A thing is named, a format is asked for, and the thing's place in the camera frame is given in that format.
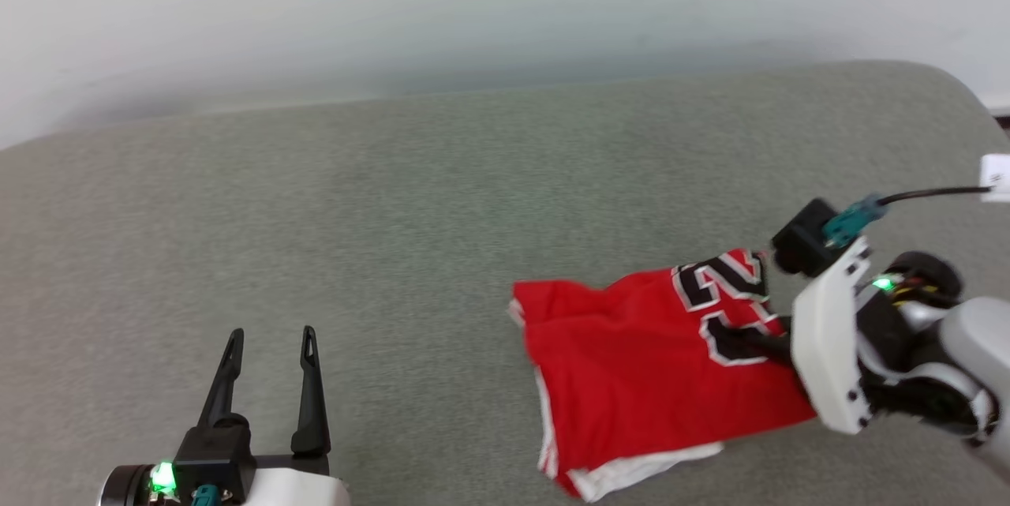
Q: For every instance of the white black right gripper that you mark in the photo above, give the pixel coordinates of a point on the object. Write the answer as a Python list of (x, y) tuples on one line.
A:
[(824, 340)]

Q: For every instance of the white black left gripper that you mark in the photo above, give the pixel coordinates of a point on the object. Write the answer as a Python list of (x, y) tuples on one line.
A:
[(292, 486)]

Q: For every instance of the red white jersey garment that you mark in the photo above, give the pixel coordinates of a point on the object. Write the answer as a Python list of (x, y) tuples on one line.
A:
[(631, 380)]

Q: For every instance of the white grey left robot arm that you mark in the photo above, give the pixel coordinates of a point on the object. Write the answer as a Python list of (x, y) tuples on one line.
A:
[(126, 486)]

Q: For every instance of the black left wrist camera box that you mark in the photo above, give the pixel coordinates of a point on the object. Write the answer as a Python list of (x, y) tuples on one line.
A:
[(213, 455)]

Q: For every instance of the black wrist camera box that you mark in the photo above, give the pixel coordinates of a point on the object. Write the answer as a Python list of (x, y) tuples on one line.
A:
[(213, 455), (801, 241)]

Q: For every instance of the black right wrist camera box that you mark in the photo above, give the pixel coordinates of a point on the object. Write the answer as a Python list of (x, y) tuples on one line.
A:
[(801, 241)]

